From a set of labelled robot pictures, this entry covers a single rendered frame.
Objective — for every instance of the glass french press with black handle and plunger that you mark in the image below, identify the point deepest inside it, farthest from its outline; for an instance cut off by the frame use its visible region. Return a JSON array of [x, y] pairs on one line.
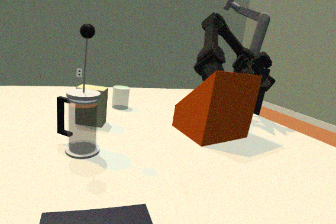
[[82, 114]]

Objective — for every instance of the olive green rectangular block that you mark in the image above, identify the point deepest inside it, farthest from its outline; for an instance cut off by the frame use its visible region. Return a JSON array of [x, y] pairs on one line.
[[102, 102]]

